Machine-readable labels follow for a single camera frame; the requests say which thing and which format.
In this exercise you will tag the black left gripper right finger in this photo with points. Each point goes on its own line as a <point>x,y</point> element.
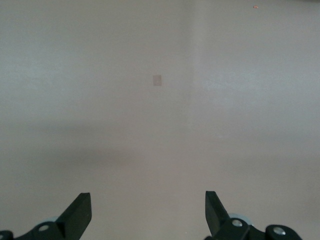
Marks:
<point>217,220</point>

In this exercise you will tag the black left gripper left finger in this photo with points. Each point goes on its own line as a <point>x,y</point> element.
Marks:
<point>75,220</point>

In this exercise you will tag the small brown tape square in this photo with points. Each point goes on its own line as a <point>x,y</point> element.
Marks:
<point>157,80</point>

